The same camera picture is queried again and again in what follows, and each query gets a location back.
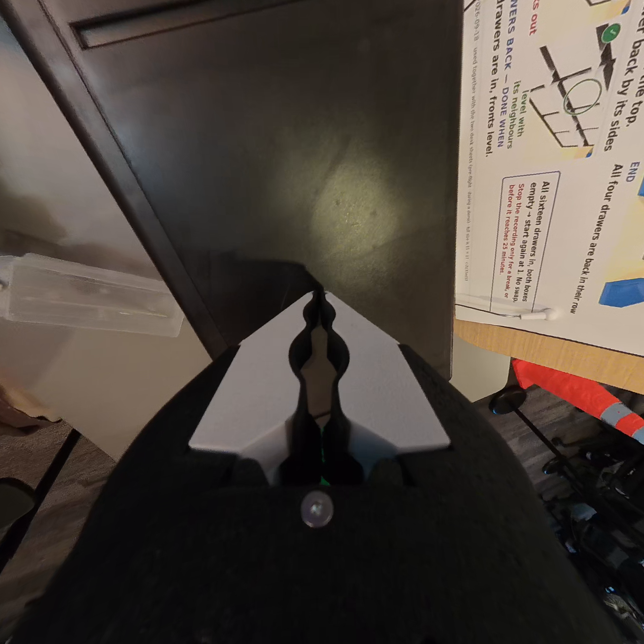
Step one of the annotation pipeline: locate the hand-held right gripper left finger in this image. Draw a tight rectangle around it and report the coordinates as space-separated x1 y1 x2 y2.
189 292 321 486

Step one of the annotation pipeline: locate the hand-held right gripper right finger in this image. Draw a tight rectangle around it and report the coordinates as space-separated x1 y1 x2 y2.
318 291 451 486

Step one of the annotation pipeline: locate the clear plastic drawer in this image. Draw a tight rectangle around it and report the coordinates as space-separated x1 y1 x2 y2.
0 253 185 338

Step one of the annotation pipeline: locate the black drawer cabinet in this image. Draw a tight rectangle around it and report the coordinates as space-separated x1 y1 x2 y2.
0 0 465 379

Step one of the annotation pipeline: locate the black stanchion pole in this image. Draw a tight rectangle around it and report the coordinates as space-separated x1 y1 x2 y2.
489 386 644 509

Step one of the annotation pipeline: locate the wooden board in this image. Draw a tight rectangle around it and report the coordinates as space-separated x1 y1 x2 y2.
453 306 644 395

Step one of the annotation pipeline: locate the orange traffic cone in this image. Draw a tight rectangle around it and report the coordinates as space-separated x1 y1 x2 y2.
511 358 644 444

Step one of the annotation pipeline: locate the black table leg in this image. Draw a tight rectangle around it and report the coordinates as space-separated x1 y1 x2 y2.
0 428 82 572

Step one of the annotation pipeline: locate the black office chair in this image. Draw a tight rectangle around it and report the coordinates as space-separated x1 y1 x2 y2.
541 435 644 644

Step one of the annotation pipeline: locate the dark rounded seat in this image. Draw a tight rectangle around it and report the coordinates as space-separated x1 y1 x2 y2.
0 477 37 531

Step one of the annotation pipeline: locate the printed instruction sheet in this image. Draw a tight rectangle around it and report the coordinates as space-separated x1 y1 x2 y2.
454 0 644 359

